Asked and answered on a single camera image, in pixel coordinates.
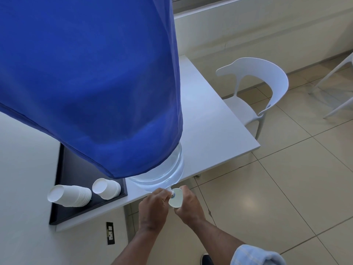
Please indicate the light blue shirt sleeve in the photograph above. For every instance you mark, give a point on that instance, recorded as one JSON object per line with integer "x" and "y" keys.
{"x": 256, "y": 256}

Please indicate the person's right forearm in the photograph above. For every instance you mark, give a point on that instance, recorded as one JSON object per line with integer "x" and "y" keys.
{"x": 217, "y": 241}

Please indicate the blue cloth jug cover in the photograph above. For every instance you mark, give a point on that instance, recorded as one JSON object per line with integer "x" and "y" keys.
{"x": 88, "y": 79}

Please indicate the black wall socket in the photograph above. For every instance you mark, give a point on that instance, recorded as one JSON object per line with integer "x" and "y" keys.
{"x": 110, "y": 233}

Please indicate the black tray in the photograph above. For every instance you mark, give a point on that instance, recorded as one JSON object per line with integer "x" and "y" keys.
{"x": 70, "y": 169}

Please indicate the clear water jug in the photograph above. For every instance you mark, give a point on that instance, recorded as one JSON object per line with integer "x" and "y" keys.
{"x": 168, "y": 169}

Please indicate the dark blue shoe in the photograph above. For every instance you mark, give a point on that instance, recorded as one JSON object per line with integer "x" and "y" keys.
{"x": 205, "y": 259}

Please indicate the person's left hand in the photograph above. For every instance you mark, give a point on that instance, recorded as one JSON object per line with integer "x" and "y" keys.
{"x": 153, "y": 211}

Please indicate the white plastic chair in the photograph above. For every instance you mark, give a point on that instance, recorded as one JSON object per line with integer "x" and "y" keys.
{"x": 337, "y": 79}
{"x": 264, "y": 79}

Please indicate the person's left fingers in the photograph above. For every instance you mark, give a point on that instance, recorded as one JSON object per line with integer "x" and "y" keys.
{"x": 162, "y": 194}

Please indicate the person's right fingers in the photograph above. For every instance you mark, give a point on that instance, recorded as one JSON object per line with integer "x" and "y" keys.
{"x": 185, "y": 193}

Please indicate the white dispenser tap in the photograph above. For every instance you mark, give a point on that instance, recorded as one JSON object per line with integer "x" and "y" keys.
{"x": 172, "y": 193}

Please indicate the person's left forearm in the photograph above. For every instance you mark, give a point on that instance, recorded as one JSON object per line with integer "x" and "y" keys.
{"x": 138, "y": 245}

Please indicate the person's right hand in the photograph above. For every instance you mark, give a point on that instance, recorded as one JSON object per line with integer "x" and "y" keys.
{"x": 191, "y": 208}

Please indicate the white disposable cup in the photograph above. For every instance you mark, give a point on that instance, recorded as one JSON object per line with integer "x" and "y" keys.
{"x": 176, "y": 200}

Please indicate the stack of white paper cups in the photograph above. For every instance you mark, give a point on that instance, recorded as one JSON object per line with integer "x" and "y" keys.
{"x": 107, "y": 188}
{"x": 70, "y": 195}

